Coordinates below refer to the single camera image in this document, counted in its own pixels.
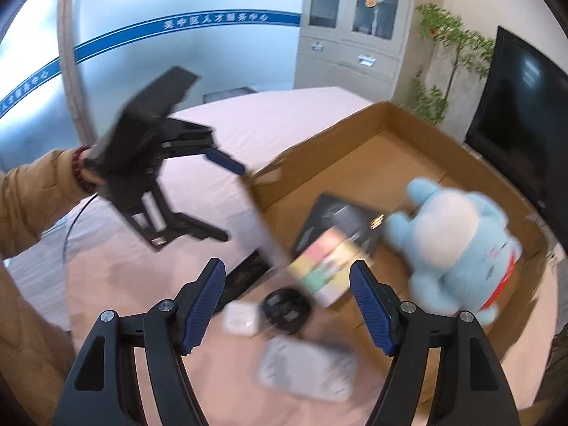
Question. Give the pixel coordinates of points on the cardboard box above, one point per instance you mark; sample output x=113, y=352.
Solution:
x=368, y=153

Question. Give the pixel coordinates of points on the black cat figurine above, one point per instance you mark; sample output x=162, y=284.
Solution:
x=287, y=310

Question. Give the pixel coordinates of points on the green plant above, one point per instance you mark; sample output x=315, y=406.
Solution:
x=451, y=64

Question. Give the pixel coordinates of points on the pastel rubiks cube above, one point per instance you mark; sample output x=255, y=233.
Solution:
x=323, y=267

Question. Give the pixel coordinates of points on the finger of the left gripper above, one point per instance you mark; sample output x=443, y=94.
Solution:
x=190, y=226
x=224, y=160

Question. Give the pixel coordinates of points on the black product box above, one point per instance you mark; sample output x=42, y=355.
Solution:
x=358, y=223

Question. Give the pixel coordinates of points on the white plastic device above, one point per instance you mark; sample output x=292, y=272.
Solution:
x=308, y=369

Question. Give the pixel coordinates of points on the white earbuds case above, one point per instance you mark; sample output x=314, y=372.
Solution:
x=241, y=318

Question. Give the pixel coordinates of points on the black tv screen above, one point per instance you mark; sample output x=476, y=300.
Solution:
x=520, y=126

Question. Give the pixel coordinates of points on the grey metal cabinet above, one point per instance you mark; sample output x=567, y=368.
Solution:
x=357, y=45

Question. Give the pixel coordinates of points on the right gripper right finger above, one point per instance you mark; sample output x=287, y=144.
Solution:
x=471, y=387

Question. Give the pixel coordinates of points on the black flat object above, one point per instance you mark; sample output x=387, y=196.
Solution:
x=243, y=277

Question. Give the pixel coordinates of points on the blue plush toy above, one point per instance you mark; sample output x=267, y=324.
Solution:
x=457, y=247

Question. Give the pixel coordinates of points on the left hand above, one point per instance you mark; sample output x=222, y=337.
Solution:
x=89, y=180

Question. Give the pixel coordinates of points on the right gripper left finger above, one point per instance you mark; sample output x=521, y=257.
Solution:
x=102, y=386

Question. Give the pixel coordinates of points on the left forearm brown sleeve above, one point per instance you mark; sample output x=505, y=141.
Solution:
x=35, y=196

